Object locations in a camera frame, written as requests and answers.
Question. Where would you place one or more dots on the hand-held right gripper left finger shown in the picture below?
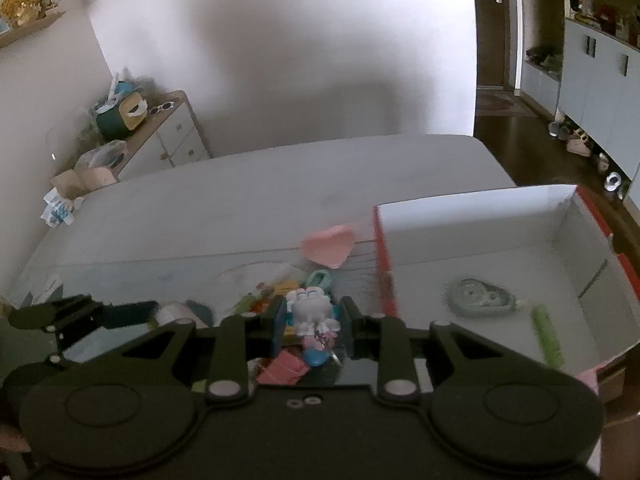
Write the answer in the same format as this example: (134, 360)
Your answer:
(278, 327)

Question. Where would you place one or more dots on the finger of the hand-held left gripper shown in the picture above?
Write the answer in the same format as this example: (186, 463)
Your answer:
(130, 314)
(75, 345)

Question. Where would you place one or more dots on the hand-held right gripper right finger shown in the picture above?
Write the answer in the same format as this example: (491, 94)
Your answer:
(350, 327)

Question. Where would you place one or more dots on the white bunny toy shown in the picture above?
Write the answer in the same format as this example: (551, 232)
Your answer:
(312, 315)

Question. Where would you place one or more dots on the red white cardboard box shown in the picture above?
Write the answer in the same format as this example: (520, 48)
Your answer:
(475, 230)

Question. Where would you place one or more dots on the orange small toy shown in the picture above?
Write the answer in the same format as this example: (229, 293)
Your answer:
(260, 305)

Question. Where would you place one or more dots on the yellow small item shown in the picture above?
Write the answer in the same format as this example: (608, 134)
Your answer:
(285, 289)

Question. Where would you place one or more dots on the pink paper pad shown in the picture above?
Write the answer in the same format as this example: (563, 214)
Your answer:
(282, 367)

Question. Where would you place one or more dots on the white tape roll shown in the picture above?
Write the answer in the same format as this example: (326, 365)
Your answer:
(175, 314)

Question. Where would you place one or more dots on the teal keyring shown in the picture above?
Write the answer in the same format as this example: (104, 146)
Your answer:
(320, 277)

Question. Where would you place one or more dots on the pink heart-shaped dish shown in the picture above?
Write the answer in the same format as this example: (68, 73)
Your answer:
(327, 247)

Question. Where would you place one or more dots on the blue white packet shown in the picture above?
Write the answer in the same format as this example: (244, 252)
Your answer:
(60, 210)

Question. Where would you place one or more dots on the small brown cardboard box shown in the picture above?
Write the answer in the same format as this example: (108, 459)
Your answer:
(75, 182)

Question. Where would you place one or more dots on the clear plastic bag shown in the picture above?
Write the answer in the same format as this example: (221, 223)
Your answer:
(102, 155)

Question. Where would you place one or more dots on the white wooden dresser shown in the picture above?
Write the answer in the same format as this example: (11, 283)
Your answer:
(175, 140)

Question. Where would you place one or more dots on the teal tissue box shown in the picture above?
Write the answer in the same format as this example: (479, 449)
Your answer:
(114, 122)

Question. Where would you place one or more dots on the yellow-green marker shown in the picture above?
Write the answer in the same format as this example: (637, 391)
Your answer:
(547, 337)

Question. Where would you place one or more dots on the white sunglasses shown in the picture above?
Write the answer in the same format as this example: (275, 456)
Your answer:
(162, 108)

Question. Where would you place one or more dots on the patterned door rug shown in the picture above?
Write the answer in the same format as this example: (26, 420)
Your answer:
(502, 105)

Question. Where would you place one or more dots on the grey shoe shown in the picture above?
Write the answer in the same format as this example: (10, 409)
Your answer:
(558, 129)

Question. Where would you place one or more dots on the pink white shoe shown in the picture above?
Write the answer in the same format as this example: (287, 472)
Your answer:
(579, 144)

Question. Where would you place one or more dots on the small pale shoe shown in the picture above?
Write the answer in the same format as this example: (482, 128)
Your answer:
(603, 162)

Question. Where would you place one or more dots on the dark wooden door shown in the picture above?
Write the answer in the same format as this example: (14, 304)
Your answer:
(492, 45)

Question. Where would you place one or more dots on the light blue shoe cabinet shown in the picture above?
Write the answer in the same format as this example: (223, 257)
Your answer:
(600, 90)

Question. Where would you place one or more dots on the wooden wall shelf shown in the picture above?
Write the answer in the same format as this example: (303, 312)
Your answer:
(35, 27)

